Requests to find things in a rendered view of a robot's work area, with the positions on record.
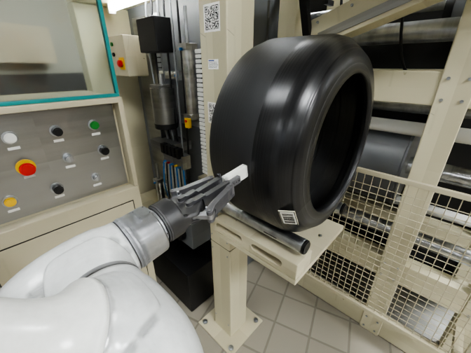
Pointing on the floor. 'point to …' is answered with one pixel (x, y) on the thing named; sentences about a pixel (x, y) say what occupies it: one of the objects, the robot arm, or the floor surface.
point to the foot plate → (229, 345)
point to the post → (230, 26)
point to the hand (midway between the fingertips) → (235, 176)
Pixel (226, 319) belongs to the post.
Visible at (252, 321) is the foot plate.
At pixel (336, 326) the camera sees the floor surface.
